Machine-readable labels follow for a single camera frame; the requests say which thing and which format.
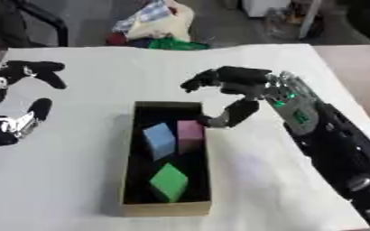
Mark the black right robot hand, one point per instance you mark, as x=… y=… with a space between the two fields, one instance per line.
x=241 y=78

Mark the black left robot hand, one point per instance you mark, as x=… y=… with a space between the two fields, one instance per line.
x=4 y=129

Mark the silver and black right robot arm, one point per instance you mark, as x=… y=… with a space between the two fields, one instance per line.
x=330 y=141

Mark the tan cardboard box black inside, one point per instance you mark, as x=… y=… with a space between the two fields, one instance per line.
x=166 y=159

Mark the white cabinet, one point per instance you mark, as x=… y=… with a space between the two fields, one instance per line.
x=264 y=7

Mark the purple block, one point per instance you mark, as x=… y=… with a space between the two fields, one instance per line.
x=190 y=136

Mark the clear plastic bag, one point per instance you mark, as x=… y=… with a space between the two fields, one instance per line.
x=291 y=21

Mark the pile of colourful bags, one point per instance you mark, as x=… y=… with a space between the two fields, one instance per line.
x=154 y=25

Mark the light blue block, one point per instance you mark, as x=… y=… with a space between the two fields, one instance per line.
x=159 y=140

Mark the black chair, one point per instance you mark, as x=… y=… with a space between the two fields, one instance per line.
x=27 y=22

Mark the green block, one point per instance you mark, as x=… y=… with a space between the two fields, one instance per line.
x=169 y=182

